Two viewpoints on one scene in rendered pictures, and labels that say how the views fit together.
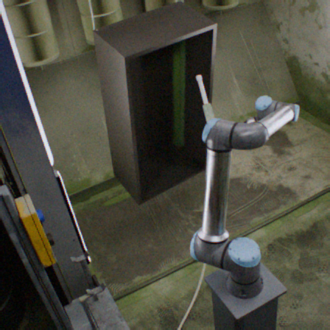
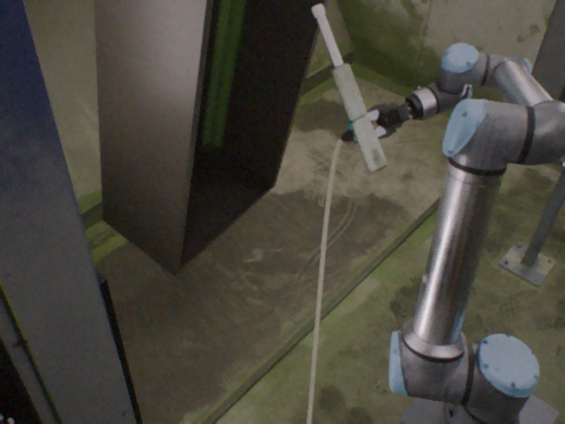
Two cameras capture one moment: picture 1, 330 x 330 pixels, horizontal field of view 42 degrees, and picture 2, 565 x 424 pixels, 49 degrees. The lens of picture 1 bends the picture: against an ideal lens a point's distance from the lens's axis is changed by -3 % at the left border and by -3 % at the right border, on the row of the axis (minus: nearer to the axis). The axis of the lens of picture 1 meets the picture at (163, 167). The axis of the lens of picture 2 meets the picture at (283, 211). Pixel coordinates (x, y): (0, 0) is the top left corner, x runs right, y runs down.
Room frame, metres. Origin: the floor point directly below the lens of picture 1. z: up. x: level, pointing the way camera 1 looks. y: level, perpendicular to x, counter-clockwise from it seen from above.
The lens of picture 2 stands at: (0.90, 0.55, 2.12)
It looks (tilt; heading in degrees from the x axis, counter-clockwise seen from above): 44 degrees down; 331
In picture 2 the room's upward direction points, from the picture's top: 3 degrees clockwise
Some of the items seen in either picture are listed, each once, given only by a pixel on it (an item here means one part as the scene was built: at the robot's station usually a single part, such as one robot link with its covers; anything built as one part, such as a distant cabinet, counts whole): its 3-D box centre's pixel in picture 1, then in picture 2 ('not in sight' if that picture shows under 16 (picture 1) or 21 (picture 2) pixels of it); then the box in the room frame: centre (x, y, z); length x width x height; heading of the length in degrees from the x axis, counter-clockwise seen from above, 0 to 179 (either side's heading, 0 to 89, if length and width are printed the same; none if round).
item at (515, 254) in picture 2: not in sight; (527, 263); (2.06, -1.39, 0.01); 0.20 x 0.20 x 0.01; 22
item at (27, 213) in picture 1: (35, 232); not in sight; (1.14, 0.49, 1.42); 0.12 x 0.06 x 0.26; 22
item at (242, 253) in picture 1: (242, 258); (497, 377); (1.36, -0.31, 0.83); 0.17 x 0.15 x 0.18; 54
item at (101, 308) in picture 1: (91, 297); not in sight; (1.18, 0.40, 0.95); 0.26 x 0.15 x 0.32; 22
